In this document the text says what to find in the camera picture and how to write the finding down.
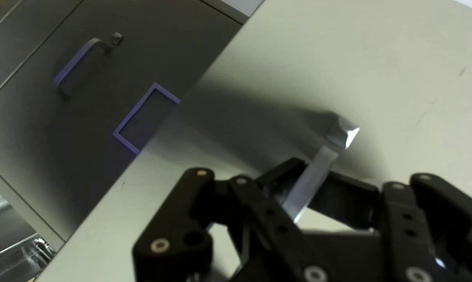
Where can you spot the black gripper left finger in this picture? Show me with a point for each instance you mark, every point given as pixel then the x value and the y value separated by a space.
pixel 177 235

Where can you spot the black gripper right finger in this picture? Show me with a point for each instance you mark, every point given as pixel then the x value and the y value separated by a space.
pixel 433 229

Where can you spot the grey metal filing cabinet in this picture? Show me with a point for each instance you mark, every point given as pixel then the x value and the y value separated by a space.
pixel 376 67

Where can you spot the beige drawer with empty label holder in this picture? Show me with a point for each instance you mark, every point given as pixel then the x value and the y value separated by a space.
pixel 47 146

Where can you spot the empty silver label holder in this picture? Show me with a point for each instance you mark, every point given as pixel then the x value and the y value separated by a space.
pixel 121 136

